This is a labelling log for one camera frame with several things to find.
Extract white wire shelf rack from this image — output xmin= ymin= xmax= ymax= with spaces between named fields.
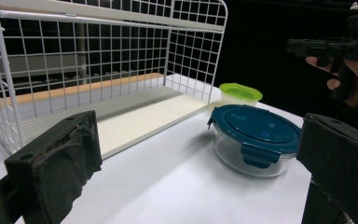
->
xmin=0 ymin=0 xmax=229 ymax=161

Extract green lid plastic container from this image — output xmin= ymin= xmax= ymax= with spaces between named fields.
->
xmin=218 ymin=82 xmax=264 ymax=108

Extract blue lid glass container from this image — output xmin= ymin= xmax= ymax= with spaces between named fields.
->
xmin=207 ymin=104 xmax=303 ymax=178

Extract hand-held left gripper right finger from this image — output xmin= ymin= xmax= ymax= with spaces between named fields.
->
xmin=296 ymin=113 xmax=358 ymax=224

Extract metal stand pole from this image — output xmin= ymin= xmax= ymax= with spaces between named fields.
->
xmin=75 ymin=22 xmax=89 ymax=86

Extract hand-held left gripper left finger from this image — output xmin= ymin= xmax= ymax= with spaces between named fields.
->
xmin=4 ymin=109 xmax=103 ymax=224

